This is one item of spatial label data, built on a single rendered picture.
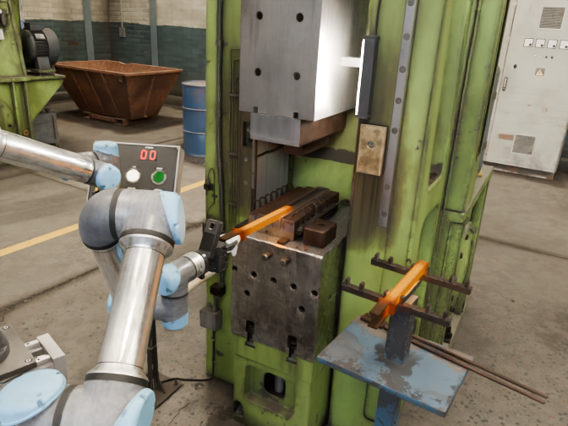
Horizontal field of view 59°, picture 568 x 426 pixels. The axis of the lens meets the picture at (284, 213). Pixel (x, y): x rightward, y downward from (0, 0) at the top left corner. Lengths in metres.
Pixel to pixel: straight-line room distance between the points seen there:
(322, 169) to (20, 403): 1.61
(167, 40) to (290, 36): 8.70
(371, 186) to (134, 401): 1.16
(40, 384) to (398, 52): 1.35
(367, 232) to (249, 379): 0.85
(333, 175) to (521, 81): 4.80
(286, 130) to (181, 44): 8.44
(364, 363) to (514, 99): 5.55
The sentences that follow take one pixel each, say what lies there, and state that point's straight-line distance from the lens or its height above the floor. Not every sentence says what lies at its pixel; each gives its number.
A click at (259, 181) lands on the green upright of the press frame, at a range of 2.08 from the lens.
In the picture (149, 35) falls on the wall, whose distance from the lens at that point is 10.71.
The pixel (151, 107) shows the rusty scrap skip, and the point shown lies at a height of 0.26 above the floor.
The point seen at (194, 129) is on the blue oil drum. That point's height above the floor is 0.35.
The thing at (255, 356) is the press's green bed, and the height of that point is 0.40.
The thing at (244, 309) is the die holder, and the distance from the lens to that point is 2.04.
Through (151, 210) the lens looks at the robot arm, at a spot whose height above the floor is 1.29.
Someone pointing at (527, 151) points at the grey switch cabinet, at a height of 0.31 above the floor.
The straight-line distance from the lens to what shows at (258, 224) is 1.72.
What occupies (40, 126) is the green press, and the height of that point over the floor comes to 0.30.
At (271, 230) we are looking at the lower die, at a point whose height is 0.94.
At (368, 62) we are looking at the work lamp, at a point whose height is 1.56.
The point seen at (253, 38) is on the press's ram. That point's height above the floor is 1.61.
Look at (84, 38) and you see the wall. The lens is 11.18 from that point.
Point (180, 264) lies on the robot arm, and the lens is 1.41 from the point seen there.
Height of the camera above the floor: 1.68
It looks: 21 degrees down
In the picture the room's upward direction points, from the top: 3 degrees clockwise
